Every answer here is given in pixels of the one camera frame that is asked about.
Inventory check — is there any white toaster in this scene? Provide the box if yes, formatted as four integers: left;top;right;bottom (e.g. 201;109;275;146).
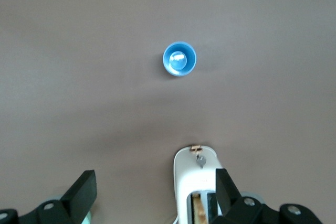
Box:
172;144;224;224

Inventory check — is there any brown bread slice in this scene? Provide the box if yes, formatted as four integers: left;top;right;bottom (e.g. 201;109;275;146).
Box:
192;193;207;224

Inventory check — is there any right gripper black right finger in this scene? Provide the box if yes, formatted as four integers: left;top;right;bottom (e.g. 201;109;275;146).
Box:
215;167;324;224

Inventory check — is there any blue plastic cup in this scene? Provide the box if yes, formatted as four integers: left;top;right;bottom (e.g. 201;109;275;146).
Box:
162;40;197;78

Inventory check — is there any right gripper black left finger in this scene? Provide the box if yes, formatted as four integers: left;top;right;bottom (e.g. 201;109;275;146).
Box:
0;169;98;224

